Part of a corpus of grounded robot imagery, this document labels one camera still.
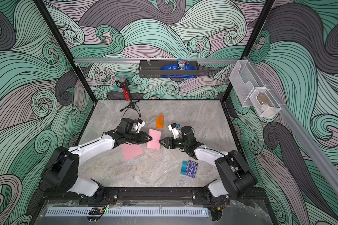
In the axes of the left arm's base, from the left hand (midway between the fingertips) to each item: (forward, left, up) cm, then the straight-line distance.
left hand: (151, 137), depth 83 cm
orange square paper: (+21, -4, -13) cm, 25 cm away
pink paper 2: (-4, -2, -1) cm, 4 cm away
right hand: (-1, -7, -2) cm, 7 cm away
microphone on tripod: (+39, +22, +11) cm, 46 cm away
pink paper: (-3, +14, -12) cm, 19 cm away
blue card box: (-15, -24, -11) cm, 30 cm away
